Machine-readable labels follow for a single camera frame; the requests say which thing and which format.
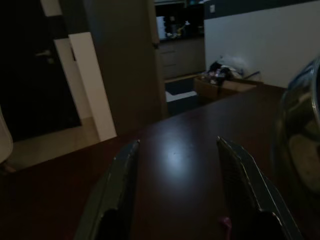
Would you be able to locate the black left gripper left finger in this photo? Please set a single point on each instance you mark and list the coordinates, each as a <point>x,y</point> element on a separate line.
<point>117,180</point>

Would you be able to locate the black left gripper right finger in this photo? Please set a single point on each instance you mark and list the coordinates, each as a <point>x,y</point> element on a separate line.
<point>245,185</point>

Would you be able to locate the clear glass vessel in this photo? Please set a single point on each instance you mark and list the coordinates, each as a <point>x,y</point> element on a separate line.
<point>297,130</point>

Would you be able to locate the brown wooden table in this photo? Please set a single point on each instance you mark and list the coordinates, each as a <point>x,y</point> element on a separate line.
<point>187,130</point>

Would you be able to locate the brown cardboard box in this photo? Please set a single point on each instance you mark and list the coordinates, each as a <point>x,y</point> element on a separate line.
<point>235,87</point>

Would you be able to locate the dark floor mat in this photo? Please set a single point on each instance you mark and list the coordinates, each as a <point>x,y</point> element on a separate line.
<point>180,87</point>

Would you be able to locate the dark clothes pile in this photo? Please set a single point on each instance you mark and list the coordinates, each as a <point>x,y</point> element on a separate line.
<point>220,71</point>

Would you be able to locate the white plastic bag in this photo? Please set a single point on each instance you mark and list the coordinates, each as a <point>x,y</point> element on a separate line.
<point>233,62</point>

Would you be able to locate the black door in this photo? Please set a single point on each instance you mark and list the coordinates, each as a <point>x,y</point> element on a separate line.
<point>30,87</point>

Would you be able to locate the grey drawer unit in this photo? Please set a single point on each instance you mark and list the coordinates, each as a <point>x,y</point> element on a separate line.
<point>180,57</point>

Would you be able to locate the wall switch plate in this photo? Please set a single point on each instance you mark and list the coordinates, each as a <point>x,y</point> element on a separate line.
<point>212,8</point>

